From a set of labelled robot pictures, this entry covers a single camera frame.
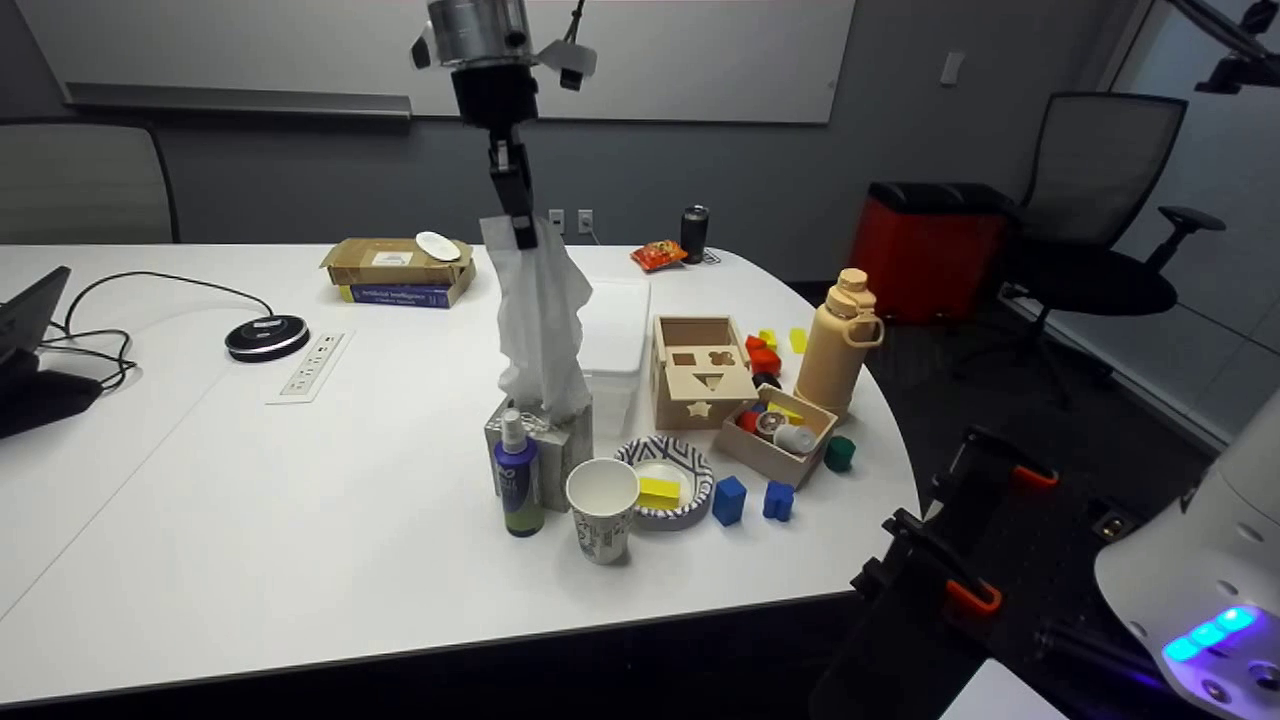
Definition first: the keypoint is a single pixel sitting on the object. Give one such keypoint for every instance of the cardboard box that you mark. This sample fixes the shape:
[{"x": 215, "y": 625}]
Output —
[{"x": 384, "y": 261}]

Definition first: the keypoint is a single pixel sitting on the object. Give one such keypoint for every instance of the wall power outlet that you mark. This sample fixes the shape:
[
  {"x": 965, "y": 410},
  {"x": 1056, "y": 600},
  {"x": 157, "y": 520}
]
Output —
[
  {"x": 587, "y": 223},
  {"x": 554, "y": 223}
]

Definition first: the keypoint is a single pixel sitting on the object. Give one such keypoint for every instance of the black orange clamp stand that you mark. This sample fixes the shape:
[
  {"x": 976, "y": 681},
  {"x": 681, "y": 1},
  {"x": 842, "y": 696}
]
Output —
[{"x": 933, "y": 584}]

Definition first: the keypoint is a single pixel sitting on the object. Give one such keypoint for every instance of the red block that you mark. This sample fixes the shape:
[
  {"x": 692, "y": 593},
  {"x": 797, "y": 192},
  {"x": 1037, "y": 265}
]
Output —
[{"x": 762, "y": 355}]

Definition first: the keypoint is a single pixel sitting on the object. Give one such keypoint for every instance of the yellow notched block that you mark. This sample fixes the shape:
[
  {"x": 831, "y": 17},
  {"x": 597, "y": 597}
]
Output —
[{"x": 797, "y": 340}]

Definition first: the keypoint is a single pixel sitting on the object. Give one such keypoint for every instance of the patterned paper cup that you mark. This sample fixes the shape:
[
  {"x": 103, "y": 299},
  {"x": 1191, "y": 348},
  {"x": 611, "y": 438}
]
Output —
[{"x": 603, "y": 512}]

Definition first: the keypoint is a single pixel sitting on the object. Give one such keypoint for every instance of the whiteboard marker tray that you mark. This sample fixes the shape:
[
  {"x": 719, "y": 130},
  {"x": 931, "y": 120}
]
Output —
[{"x": 241, "y": 100}]

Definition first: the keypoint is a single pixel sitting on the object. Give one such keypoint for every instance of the red wooden piece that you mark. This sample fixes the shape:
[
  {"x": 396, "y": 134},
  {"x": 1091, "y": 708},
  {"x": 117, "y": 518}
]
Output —
[{"x": 751, "y": 423}]

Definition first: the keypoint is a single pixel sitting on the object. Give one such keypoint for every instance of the tan water bottle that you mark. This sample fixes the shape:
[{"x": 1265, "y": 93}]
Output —
[{"x": 837, "y": 355}]

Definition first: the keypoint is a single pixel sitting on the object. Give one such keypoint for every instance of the grey conference chair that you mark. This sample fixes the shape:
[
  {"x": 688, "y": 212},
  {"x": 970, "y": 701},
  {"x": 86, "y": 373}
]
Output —
[{"x": 83, "y": 182}]

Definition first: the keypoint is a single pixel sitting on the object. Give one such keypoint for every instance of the wooden shape sorter box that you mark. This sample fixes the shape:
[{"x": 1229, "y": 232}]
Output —
[{"x": 702, "y": 383}]

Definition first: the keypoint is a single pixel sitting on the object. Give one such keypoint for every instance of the black mesh office chair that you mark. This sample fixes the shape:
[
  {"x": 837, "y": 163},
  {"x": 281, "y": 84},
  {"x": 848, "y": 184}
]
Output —
[{"x": 1094, "y": 203}]

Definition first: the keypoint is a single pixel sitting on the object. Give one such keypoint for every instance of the orange snack bag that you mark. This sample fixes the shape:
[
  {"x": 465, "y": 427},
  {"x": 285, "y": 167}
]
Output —
[{"x": 657, "y": 255}]

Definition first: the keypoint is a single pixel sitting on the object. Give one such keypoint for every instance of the white tissue square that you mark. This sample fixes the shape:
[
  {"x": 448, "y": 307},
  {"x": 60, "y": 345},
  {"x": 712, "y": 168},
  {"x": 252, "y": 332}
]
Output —
[{"x": 542, "y": 322}]

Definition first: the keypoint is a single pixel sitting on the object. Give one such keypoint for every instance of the white oval object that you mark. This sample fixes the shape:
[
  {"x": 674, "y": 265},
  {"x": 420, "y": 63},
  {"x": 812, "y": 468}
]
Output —
[{"x": 439, "y": 244}]

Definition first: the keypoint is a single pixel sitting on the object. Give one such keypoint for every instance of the white wooden piece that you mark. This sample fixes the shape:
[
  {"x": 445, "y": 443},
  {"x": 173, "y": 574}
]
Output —
[{"x": 794, "y": 438}]

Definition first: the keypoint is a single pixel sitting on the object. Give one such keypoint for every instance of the blue block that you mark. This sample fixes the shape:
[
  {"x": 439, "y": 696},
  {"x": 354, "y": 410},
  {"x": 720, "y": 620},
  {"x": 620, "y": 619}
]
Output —
[
  {"x": 778, "y": 502},
  {"x": 728, "y": 502}
]

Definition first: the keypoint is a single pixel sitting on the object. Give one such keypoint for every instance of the blue spray bottle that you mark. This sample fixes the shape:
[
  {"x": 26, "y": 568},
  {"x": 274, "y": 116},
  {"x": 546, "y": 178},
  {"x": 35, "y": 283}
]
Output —
[{"x": 519, "y": 484}]

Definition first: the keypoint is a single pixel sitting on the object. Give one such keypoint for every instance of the white rounded machine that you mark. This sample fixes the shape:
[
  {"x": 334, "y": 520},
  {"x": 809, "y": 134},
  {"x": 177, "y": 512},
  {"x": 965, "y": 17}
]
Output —
[{"x": 1205, "y": 574}]

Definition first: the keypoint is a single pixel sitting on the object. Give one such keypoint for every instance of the green block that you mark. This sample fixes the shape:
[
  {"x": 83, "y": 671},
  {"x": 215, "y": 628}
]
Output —
[{"x": 842, "y": 453}]

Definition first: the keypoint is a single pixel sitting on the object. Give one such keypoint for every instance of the black round speaker puck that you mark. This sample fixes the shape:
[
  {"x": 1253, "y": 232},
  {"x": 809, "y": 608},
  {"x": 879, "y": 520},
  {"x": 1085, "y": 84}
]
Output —
[{"x": 265, "y": 336}]

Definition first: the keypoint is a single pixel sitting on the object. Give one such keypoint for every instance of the black camera boom stand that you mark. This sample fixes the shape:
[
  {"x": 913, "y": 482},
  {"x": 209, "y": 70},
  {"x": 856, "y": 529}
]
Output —
[{"x": 1242, "y": 42}]

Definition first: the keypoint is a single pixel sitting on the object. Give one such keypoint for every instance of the blue book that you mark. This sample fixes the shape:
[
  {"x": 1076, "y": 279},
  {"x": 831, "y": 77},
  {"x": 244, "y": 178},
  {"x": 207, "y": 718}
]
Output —
[{"x": 403, "y": 295}]

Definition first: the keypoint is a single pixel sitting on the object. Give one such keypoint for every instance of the white paper strip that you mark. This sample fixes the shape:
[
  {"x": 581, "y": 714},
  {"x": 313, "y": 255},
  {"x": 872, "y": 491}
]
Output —
[{"x": 307, "y": 368}]

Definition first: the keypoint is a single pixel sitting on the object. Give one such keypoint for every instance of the whiteboard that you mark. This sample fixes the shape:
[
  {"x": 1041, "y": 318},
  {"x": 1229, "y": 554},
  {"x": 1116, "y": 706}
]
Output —
[{"x": 265, "y": 44}]

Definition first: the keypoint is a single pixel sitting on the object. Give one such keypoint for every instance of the white paper sheet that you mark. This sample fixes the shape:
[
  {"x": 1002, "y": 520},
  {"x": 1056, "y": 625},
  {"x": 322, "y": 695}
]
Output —
[{"x": 1002, "y": 695}]

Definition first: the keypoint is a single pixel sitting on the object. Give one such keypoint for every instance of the white wall switch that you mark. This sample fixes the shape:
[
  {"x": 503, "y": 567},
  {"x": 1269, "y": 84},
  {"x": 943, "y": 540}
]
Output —
[{"x": 949, "y": 70}]

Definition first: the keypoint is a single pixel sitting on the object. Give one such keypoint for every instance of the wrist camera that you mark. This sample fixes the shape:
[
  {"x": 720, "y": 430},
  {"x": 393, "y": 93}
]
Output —
[{"x": 564, "y": 63}]

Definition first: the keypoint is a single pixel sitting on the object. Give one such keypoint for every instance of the black tumbler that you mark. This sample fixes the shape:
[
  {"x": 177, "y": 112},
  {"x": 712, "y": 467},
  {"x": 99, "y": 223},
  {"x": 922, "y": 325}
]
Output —
[{"x": 692, "y": 232}]

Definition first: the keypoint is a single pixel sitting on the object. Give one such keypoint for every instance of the red storage bin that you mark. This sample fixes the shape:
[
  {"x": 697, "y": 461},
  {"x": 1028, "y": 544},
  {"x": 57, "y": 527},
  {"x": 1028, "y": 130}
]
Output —
[{"x": 933, "y": 255}]

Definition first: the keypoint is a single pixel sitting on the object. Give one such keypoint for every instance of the grey patterned tissue box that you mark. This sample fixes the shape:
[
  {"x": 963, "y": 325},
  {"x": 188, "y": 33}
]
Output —
[{"x": 575, "y": 446}]

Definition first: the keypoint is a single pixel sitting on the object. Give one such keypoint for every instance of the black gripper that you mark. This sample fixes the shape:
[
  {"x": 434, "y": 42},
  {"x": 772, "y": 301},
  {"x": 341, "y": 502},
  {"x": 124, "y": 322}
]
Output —
[{"x": 492, "y": 98}]

